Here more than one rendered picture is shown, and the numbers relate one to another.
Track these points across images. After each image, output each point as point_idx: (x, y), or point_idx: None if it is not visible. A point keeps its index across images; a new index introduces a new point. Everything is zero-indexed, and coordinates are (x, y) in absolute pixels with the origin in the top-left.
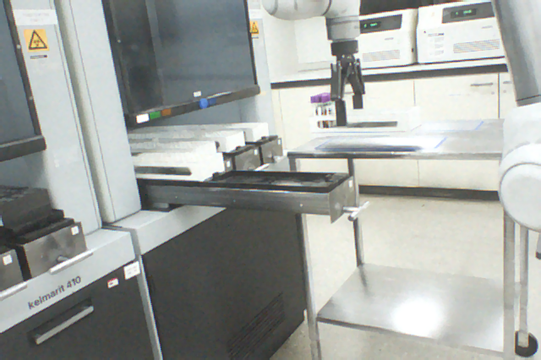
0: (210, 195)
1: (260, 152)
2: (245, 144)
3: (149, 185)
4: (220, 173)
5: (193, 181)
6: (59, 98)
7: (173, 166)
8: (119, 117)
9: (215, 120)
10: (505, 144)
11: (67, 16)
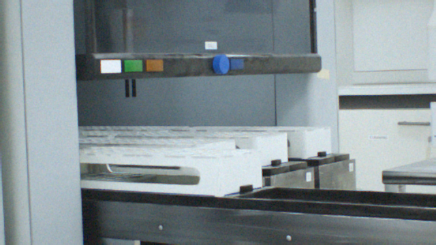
0: (235, 226)
1: (317, 180)
2: (288, 161)
3: (105, 202)
4: (254, 189)
5: (201, 196)
6: None
7: (162, 165)
8: (68, 56)
9: (224, 120)
10: None
11: None
